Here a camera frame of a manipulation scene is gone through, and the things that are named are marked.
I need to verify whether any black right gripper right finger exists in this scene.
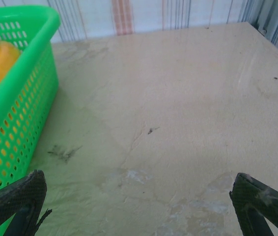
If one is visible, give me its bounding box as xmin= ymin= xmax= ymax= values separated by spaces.
xmin=229 ymin=172 xmax=278 ymax=236

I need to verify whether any green perforated plastic basket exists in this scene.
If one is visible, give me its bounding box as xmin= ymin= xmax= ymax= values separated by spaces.
xmin=0 ymin=5 xmax=61 ymax=198

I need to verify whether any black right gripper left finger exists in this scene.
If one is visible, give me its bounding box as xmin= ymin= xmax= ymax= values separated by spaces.
xmin=0 ymin=169 xmax=53 ymax=236

